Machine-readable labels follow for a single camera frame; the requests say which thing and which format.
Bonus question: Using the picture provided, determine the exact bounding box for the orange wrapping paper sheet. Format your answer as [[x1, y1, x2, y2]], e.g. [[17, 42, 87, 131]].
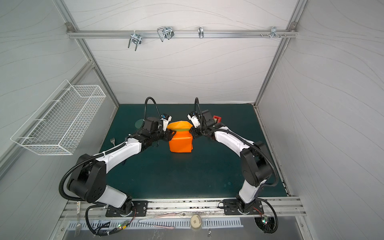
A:
[[167, 121, 193, 153]]

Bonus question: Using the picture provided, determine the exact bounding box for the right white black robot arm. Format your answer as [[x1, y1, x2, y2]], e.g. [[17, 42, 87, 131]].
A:
[[188, 110, 279, 214]]

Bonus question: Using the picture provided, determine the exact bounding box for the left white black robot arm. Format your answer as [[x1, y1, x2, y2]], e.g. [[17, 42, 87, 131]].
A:
[[59, 114, 176, 216]]

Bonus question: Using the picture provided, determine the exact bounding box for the red tape dispenser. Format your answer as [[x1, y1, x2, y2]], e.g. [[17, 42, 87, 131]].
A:
[[213, 116, 222, 123]]

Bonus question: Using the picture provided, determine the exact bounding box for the silver metal fork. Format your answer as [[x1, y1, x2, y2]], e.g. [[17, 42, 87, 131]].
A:
[[110, 138, 116, 147]]

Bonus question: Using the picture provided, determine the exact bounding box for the white slotted vent strip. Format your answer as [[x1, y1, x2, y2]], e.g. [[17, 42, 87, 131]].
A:
[[66, 218, 244, 231]]

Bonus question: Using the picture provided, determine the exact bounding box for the left metal u-bolt clamp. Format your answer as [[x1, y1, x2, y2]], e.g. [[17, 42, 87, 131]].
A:
[[128, 32, 142, 51]]

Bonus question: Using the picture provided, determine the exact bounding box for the metal u-bolt clamp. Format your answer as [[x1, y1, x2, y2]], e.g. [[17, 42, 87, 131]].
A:
[[128, 32, 142, 51], [157, 26, 175, 42]]

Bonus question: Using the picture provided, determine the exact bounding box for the middle metal u-bolt clamp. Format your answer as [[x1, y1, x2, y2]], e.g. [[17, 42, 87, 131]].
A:
[[157, 26, 175, 42]]

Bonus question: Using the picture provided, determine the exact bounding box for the white power strip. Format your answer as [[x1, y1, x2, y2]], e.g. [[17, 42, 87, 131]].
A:
[[77, 201, 81, 215]]

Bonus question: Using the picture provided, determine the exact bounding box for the right metal bolt clamp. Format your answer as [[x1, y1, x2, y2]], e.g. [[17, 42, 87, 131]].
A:
[[260, 27, 287, 39]]

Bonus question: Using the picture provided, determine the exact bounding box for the fork hanging at front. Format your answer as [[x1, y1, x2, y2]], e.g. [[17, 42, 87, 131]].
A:
[[74, 214, 82, 238]]

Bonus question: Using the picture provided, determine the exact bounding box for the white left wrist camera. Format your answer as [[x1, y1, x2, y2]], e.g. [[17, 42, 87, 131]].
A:
[[161, 114, 172, 132]]

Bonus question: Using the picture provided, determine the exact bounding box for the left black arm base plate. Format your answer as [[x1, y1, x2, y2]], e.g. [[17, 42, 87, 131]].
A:
[[105, 200, 148, 218]]

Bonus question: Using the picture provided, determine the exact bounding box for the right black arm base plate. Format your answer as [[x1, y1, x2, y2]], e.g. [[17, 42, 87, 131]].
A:
[[219, 199, 264, 216]]

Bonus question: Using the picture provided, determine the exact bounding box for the white wire basket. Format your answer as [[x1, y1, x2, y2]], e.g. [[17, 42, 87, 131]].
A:
[[10, 80, 106, 156]]

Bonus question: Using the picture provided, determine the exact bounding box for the small metal bracket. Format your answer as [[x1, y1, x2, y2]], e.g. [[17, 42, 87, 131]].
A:
[[198, 27, 204, 39]]

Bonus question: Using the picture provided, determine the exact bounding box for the left black base cable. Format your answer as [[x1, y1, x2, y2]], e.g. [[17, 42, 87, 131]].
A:
[[84, 204, 136, 237]]

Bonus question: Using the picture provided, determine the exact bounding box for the black base cable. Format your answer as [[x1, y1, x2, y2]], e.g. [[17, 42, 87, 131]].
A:
[[84, 204, 136, 237], [254, 197, 279, 234]]

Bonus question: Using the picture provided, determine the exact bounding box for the right black base cable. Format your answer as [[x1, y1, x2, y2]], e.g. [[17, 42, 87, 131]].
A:
[[254, 197, 279, 234]]

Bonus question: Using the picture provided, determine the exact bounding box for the aluminium crossbar rail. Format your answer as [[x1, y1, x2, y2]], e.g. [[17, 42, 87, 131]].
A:
[[67, 29, 298, 39]]

